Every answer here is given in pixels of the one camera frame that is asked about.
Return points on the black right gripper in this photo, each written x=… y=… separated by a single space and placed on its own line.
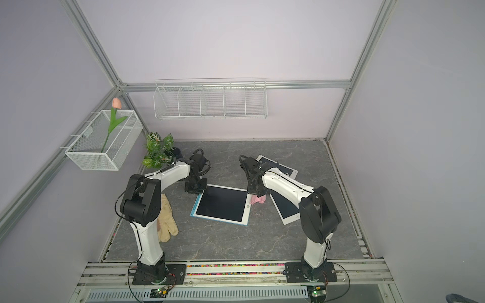
x=251 y=190

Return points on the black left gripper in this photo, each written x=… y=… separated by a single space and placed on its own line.
x=188 y=189

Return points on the pink microfiber cloth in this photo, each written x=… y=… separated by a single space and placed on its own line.
x=254 y=199

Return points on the white drawing tablet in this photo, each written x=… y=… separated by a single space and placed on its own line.
x=288 y=212
x=290 y=172

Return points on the large blue drawing tablet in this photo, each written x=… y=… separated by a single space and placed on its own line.
x=223 y=204

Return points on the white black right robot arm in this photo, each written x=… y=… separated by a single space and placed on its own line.
x=319 y=216

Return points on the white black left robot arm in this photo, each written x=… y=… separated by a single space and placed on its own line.
x=141 y=205

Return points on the green potted plant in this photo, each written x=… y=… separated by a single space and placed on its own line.
x=160 y=151

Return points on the beige cloth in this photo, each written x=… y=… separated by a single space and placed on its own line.
x=166 y=225

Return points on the white mesh side basket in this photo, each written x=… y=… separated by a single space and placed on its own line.
x=85 y=151

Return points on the pink artificial tulip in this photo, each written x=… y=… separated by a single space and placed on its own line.
x=114 y=121

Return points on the white ventilation grille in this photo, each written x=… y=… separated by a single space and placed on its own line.
x=204 y=294

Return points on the white wire wall basket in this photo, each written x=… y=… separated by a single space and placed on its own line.
x=203 y=98

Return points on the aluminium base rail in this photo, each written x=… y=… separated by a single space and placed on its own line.
x=241 y=273

